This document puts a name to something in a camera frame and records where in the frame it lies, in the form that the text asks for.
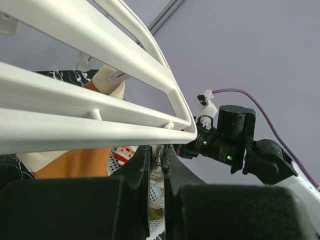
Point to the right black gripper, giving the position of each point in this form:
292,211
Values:
199,146

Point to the white perforated plastic basket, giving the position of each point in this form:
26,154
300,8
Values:
156,194

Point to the white plastic clip hanger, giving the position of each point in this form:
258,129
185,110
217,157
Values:
40,114

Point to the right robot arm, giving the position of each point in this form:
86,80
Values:
232,143

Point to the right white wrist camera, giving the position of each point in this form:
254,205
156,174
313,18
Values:
208,109

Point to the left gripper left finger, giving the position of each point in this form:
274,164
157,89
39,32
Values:
95,208

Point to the red sock with cream cuff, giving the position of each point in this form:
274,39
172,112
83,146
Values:
124,153

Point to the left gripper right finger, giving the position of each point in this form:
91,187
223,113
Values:
195,210

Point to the orange sock with cream cuff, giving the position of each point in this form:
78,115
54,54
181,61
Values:
77,163

